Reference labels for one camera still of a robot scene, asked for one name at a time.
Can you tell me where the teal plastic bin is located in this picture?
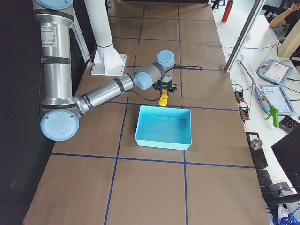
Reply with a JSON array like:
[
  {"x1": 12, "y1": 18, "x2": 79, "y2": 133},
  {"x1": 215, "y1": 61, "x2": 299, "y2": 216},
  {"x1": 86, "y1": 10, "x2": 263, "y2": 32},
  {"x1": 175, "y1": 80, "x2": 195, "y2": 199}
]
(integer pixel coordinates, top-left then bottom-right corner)
[{"x1": 135, "y1": 105, "x2": 192, "y2": 150}]

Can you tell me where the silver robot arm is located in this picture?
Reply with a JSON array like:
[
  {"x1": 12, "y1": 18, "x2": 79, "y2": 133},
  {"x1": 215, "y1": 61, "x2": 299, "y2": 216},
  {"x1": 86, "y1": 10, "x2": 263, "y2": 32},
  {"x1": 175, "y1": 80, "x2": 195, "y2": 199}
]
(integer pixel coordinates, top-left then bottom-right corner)
[{"x1": 32, "y1": 0, "x2": 175, "y2": 141}]

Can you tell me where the teach pendant tablet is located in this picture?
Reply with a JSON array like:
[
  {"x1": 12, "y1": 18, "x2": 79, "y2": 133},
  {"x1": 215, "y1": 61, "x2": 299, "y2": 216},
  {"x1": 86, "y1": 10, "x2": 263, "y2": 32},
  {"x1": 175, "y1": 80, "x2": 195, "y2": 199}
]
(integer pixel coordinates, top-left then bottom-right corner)
[
  {"x1": 255, "y1": 85, "x2": 296, "y2": 116},
  {"x1": 257, "y1": 59, "x2": 293, "y2": 85}
]

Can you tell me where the black power strip upper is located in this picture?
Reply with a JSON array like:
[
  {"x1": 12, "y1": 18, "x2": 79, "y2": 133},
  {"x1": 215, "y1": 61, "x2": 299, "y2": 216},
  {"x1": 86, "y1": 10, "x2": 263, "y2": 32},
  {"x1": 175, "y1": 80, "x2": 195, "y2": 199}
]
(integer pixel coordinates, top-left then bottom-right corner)
[{"x1": 234, "y1": 91, "x2": 244, "y2": 102}]

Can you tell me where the black power strip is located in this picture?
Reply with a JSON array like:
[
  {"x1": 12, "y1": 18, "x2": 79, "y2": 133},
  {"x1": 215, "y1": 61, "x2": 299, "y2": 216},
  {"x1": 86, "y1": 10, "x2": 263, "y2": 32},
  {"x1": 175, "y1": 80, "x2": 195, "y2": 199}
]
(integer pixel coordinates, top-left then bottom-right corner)
[
  {"x1": 234, "y1": 91, "x2": 244, "y2": 102},
  {"x1": 239, "y1": 106, "x2": 250, "y2": 122}
]

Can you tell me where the upper teach pendant tablet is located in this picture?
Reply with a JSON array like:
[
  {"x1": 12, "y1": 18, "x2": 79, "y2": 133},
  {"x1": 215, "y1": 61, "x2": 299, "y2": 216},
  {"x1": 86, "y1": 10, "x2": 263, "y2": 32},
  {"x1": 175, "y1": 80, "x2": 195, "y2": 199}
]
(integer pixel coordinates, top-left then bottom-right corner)
[{"x1": 257, "y1": 59, "x2": 293, "y2": 85}]

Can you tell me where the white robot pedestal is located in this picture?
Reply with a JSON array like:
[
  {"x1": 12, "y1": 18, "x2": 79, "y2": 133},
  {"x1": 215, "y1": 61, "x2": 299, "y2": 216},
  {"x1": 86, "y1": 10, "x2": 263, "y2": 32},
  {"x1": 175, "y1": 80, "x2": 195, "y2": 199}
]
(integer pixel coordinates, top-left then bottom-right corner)
[{"x1": 85, "y1": 0, "x2": 127, "y2": 76}]

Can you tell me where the lower teach pendant tablet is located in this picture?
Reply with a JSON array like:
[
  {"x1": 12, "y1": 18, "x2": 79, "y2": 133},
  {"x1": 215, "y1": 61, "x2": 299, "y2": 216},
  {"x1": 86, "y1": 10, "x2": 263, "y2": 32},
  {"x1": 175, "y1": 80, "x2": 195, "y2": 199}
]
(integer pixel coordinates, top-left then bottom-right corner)
[{"x1": 255, "y1": 85, "x2": 296, "y2": 116}]

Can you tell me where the black box under cup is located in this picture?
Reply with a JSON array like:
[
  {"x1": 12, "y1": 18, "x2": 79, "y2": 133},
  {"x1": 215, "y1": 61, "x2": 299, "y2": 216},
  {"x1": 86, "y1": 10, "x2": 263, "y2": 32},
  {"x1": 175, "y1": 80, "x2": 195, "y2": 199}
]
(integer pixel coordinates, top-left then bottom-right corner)
[{"x1": 246, "y1": 132, "x2": 268, "y2": 169}]

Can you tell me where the red fire extinguisher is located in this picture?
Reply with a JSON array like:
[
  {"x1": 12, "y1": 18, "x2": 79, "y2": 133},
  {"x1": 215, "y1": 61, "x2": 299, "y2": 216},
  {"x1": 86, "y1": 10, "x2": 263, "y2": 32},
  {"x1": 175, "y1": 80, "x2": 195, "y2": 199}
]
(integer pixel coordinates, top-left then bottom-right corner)
[{"x1": 221, "y1": 0, "x2": 234, "y2": 23}]

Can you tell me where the black power strip lower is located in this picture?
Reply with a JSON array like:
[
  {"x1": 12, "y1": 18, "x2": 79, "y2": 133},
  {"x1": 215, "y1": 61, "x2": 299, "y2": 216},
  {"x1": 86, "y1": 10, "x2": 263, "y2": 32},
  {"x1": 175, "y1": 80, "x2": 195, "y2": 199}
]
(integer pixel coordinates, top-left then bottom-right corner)
[{"x1": 239, "y1": 106, "x2": 250, "y2": 122}]

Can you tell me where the silver metal cup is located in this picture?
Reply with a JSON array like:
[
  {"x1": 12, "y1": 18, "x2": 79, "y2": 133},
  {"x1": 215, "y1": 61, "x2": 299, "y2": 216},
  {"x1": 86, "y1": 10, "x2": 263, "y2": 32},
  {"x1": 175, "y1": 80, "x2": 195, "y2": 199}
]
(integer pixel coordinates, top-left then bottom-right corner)
[{"x1": 249, "y1": 138, "x2": 263, "y2": 150}]

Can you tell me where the black laptop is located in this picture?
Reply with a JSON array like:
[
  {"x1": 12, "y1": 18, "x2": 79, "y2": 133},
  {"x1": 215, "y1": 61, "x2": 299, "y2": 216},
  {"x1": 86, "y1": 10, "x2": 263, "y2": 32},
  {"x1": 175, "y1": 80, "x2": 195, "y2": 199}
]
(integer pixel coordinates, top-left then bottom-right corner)
[{"x1": 271, "y1": 130, "x2": 300, "y2": 186}]

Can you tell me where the yellow beetle toy car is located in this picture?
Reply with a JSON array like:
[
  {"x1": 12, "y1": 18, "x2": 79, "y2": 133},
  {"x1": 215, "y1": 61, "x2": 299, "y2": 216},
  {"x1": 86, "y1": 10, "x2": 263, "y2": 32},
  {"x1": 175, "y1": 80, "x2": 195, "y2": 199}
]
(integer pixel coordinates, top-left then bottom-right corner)
[{"x1": 158, "y1": 90, "x2": 169, "y2": 107}]

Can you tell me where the seated person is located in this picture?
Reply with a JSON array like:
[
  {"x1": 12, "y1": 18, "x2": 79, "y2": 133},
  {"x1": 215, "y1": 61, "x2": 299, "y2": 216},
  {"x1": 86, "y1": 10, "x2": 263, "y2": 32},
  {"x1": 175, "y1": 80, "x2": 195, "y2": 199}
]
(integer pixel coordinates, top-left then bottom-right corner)
[{"x1": 269, "y1": 3, "x2": 300, "y2": 37}]

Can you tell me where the aluminium frame post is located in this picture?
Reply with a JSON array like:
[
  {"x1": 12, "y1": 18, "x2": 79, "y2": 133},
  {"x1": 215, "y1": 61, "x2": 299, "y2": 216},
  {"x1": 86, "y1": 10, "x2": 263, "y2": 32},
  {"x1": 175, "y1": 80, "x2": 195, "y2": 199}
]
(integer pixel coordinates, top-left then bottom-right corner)
[{"x1": 224, "y1": 0, "x2": 266, "y2": 73}]

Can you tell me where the black calculator keypad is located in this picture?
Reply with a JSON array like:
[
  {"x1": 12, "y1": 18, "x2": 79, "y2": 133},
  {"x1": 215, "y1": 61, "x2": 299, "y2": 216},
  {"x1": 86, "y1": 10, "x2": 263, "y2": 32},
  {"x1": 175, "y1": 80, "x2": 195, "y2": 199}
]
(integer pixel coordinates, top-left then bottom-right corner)
[{"x1": 279, "y1": 115, "x2": 300, "y2": 134}]

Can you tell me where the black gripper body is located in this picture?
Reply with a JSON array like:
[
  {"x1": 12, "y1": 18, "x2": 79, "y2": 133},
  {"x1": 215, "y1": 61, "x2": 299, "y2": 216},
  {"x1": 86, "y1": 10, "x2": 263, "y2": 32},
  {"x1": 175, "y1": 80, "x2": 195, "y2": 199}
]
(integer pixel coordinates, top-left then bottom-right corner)
[{"x1": 158, "y1": 80, "x2": 172, "y2": 90}]

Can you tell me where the green handled reacher grabber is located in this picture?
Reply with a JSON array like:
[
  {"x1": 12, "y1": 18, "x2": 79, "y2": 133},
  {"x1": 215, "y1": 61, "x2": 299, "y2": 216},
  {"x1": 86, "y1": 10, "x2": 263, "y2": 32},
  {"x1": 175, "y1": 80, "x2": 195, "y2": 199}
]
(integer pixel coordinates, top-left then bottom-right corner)
[{"x1": 237, "y1": 59, "x2": 279, "y2": 128}]

